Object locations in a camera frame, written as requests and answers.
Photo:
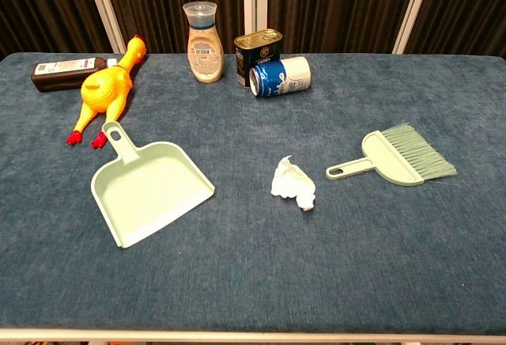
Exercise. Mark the white paper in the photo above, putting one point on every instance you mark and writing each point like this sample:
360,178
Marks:
293,186

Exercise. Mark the mint green plastic dustpan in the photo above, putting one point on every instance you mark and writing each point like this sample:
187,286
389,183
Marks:
150,186

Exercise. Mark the mint green hand broom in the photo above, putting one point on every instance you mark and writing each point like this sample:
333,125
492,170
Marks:
389,159

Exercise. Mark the blue and white drink can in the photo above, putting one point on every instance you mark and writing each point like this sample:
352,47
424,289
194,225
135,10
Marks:
278,80

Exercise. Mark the black and gold tin can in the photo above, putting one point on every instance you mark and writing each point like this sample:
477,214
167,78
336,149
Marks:
253,54

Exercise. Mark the beige sauce bottle clear cap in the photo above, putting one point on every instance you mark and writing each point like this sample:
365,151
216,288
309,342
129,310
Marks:
205,60

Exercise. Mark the yellow rubber chicken toy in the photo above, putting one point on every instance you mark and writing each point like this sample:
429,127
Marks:
106,88

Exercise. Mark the dark brown pleated curtain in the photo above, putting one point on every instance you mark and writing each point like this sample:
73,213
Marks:
336,4

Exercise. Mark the brown bottle with white label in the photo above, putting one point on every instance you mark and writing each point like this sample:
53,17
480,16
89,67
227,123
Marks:
59,78

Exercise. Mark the white table frame rail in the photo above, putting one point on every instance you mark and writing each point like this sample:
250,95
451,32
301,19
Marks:
197,336

